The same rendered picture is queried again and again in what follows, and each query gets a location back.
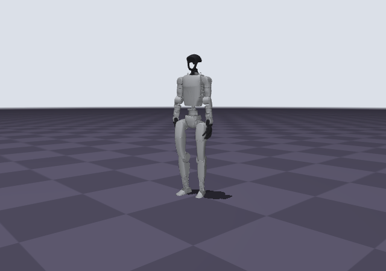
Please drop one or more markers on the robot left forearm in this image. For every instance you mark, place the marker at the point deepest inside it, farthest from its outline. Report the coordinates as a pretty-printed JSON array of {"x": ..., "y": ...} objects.
[{"x": 208, "y": 109}]

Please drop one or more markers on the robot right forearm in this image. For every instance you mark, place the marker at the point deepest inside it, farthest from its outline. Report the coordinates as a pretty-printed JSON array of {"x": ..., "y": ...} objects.
[{"x": 176, "y": 111}]

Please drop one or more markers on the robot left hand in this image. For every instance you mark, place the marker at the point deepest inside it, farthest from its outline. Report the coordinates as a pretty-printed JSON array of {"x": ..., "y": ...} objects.
[{"x": 208, "y": 131}]

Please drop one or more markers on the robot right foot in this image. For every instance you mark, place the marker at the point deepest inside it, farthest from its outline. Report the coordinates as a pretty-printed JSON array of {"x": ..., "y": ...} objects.
[{"x": 184, "y": 191}]

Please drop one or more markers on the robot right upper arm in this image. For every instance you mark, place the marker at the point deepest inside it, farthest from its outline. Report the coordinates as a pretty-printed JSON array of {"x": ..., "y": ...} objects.
[{"x": 179, "y": 97}]

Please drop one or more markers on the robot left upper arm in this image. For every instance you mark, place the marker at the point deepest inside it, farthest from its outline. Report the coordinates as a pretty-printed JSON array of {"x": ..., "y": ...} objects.
[{"x": 207, "y": 81}]

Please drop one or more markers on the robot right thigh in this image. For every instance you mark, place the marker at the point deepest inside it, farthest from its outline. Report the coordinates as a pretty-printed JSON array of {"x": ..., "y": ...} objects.
[{"x": 180, "y": 140}]

